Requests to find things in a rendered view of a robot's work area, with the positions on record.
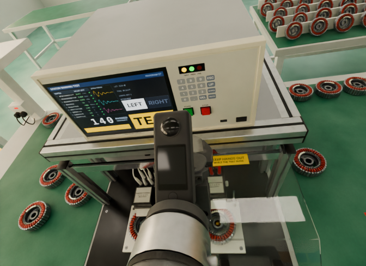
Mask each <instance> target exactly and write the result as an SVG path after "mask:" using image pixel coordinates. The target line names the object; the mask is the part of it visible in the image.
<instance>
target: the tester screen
mask: <svg viewBox="0 0 366 266"><path fill-rule="evenodd" d="M48 89H49V91H50V92H51V93H52V94H53V95H54V96H55V97H56V99H57V100H58V101H59V102H60V103H61V105H62V106H63V107H64V108H65V109H66V110H67V111H68V113H69V114H70V115H71V116H72V118H73V119H74V120H75V121H76V122H77V124H78V125H79V126H80V127H81V128H82V129H83V130H84V132H85V133H86V134H87V135H95V134H106V133H113V132H124V131H135V130H146V129H153V128H142V129H136V128H135V126H134V124H133V122H132V121H131V119H130V117H129V114H139V113H149V112H158V111H168V110H173V111H174V109H173V105H172V101H171V99H170V95H169V91H168V88H167V84H166V80H165V78H164V74H163V71H160V72H152V73H148V74H140V75H133V76H125V77H118V78H111V79H105V80H98V81H90V82H83V83H75V84H68V85H63V86H56V87H48ZM164 95H168V96H169V100H170V104H171V106H166V107H156V108H146V109H141V110H132V111H127V110H126V109H125V107H124V105H123V103H122V102H121V101H123V100H132V99H141V98H149V97H155V96H164ZM110 116H112V117H113V119H114V121H115V122H116V123H114V124H104V125H93V124H92V123H91V122H90V120H89V119H91V118H101V117H110ZM124 124H129V125H130V127H131V129H120V130H109V131H98V132H86V131H85V129H86V128H97V127H103V126H113V125H124Z"/></svg>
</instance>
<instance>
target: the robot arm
mask: <svg viewBox="0 0 366 266"><path fill-rule="evenodd" d="M213 162H214V160H213V153H212V149H211V147H210V146H209V145H208V144H207V143H206V142H205V141H204V140H202V139H201V138H199V137H198V136H195V135H193V134H192V117H191V115H190V113H189V112H188V111H186V110H181V111H170V112H159V113H155V114H154V164H153V168H154V177H155V204H154V205H153V206H152V207H151V208H150V209H149V211H148V213H147V216H146V219H145V221H144V222H143V223H142V225H141V227H140V230H139V232H138V236H137V238H136V241H135V244H134V246H133V249H132V252H131V255H130V258H129V261H128V263H127V266H219V264H218V257H217V256H215V255H211V240H210V235H209V221H208V219H211V195H210V185H209V183H208V176H209V169H208V167H213Z"/></svg>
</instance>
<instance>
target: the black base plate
mask: <svg viewBox="0 0 366 266"><path fill-rule="evenodd" d="M114 171H115V173H116V174H117V175H118V177H116V179H117V181H116V182H114V181H112V182H111V183H110V186H109V189H108V193H107V194H108V195H110V196H111V200H109V201H110V205H107V204H105V205H104V206H103V210H102V213H101V216H100V220H99V224H98V226H97V230H96V233H95V237H94V240H93V243H92V246H91V250H90V253H89V257H88V260H87V263H86V266H127V263H128V261H129V258H130V255H131V252H123V246H124V241H125V236H126V231H127V226H128V223H129V217H130V212H131V207H132V205H133V204H132V203H133V198H134V195H135V189H136V187H137V186H138V183H137V181H136V180H135V178H134V177H133V173H134V176H135V177H136V178H138V179H139V178H140V173H139V171H138V169H133V173H132V169H128V170H114Z"/></svg>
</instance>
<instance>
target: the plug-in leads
mask: <svg viewBox="0 0 366 266"><path fill-rule="evenodd" d="M140 169H141V170H139V168H138V171H139V173H140V175H141V177H142V179H143V183H144V186H147V185H148V183H147V182H146V181H145V179H146V178H148V181H149V182H150V184H151V185H154V182H153V181H152V179H153V176H152V175H151V172H150V171H149V170H148V168H140ZM147 172H148V175H149V177H148V175H147ZM132 173H133V169H132ZM144 173H145V174H146V176H147V177H146V176H145V175H144ZM133 177H134V178H135V180H136V181H137V183H138V184H139V185H143V183H142V182H141V181H140V180H139V179H138V178H136V177H135V176H134V173H133Z"/></svg>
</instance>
